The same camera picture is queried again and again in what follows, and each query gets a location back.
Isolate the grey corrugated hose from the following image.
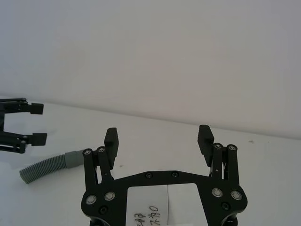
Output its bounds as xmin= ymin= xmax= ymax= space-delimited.
xmin=19 ymin=150 xmax=86 ymax=186

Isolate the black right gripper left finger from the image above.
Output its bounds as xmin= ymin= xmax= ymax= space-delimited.
xmin=82 ymin=127 xmax=119 ymax=189

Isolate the white table cloth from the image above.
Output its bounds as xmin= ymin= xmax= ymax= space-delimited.
xmin=0 ymin=101 xmax=301 ymax=226

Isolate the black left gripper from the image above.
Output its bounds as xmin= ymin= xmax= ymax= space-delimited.
xmin=0 ymin=97 xmax=48 ymax=155

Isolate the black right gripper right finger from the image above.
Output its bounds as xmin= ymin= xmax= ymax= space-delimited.
xmin=198 ymin=124 xmax=240 ymax=187

